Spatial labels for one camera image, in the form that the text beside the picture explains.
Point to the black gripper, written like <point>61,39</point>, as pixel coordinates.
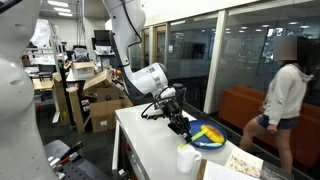
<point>177,116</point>

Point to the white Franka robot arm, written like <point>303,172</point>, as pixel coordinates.
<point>143,80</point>

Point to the white plastic cup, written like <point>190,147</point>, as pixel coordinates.
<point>186,160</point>

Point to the blue round plate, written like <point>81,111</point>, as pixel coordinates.
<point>200,128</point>

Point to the orange sofa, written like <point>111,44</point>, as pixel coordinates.
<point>240,106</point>

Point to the colourful printed booklet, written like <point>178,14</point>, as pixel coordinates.
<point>245,161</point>

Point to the large brown cardboard box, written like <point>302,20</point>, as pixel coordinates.
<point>106,113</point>

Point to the person in white hoodie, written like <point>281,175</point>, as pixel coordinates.
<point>283,96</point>

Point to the tilted flat cardboard box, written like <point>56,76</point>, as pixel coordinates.
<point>98,81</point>

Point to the tall folded cardboard sheet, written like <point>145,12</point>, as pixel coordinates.
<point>76,110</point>

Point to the cardboard box with white top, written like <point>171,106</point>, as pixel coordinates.
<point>82,70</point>

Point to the black computer monitor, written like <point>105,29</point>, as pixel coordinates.
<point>101,37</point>

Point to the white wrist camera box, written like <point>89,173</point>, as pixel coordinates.
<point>160,103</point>

